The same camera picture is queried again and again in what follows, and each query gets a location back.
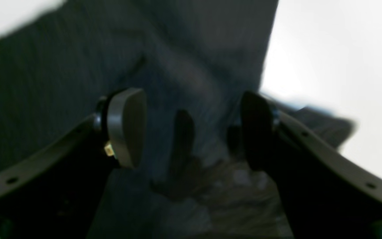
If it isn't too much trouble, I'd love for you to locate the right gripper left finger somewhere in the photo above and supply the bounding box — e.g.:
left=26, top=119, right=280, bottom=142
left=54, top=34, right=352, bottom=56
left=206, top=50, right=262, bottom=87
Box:
left=0, top=88, right=147, bottom=239

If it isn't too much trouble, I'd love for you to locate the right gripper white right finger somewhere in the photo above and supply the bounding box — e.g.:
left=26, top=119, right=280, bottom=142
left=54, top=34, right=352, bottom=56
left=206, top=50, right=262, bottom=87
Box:
left=241, top=91, right=382, bottom=239

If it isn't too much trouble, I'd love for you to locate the black t-shirt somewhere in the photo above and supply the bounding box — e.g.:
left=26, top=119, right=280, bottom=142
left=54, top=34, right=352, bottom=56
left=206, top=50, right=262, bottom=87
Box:
left=0, top=0, right=357, bottom=239

